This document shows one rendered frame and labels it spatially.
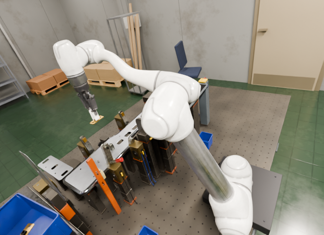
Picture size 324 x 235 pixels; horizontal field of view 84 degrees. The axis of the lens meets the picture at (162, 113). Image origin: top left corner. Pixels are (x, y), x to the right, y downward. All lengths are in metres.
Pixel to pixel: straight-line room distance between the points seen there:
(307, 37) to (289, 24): 0.35
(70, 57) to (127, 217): 0.98
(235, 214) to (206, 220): 0.34
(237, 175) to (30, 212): 1.04
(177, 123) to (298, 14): 3.28
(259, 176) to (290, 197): 0.95
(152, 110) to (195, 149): 0.23
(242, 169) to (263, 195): 0.29
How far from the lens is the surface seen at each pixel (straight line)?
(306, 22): 3.70
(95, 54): 1.05
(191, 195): 1.30
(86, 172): 1.24
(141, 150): 1.15
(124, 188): 1.22
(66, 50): 0.97
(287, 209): 2.18
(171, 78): 0.70
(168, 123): 0.54
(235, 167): 1.01
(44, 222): 1.12
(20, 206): 1.18
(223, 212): 0.90
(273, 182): 1.33
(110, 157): 1.07
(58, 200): 0.95
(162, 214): 1.26
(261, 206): 1.23
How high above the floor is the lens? 1.81
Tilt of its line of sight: 33 degrees down
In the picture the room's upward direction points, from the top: 12 degrees counter-clockwise
